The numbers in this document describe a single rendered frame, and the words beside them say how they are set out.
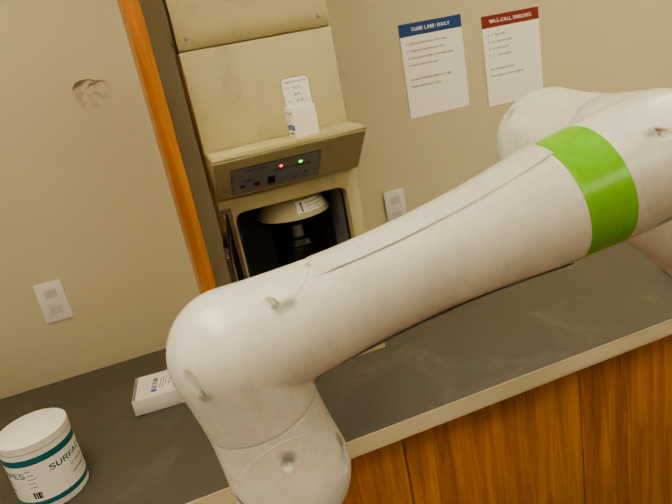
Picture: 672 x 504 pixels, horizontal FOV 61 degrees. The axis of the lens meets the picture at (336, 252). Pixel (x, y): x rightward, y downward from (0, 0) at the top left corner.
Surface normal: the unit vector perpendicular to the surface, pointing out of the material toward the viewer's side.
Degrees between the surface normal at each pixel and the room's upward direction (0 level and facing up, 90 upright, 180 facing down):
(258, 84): 90
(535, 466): 90
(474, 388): 0
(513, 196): 47
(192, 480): 0
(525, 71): 90
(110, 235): 90
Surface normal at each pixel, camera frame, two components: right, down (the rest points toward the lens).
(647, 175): 0.16, 0.08
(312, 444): 0.69, -0.05
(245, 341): 0.21, -0.22
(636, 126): -0.14, -0.54
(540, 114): -0.79, -0.44
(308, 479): 0.46, 0.08
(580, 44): 0.32, 0.25
